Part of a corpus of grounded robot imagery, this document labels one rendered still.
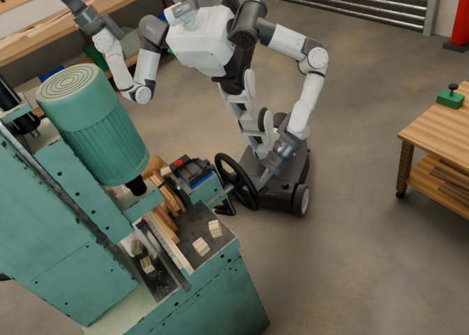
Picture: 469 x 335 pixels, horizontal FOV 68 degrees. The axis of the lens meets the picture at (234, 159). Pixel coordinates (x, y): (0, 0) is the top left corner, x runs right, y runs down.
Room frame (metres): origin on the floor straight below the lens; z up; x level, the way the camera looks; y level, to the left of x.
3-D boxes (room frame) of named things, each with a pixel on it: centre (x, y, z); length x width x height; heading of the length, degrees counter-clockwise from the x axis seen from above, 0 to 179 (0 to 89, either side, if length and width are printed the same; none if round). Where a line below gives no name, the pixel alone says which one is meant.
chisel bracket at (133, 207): (0.83, 0.35, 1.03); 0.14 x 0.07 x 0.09; 114
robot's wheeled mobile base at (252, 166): (1.67, -0.24, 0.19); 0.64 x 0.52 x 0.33; 144
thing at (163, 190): (0.93, 0.29, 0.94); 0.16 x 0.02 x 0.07; 24
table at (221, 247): (0.91, 0.25, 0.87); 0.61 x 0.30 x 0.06; 24
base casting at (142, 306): (0.79, 0.44, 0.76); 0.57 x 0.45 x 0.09; 114
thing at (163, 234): (0.86, 0.36, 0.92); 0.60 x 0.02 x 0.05; 24
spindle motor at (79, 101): (0.84, 0.33, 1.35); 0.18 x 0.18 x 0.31
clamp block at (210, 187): (0.95, 0.17, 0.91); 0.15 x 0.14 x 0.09; 24
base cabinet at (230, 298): (0.79, 0.44, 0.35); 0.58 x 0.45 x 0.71; 114
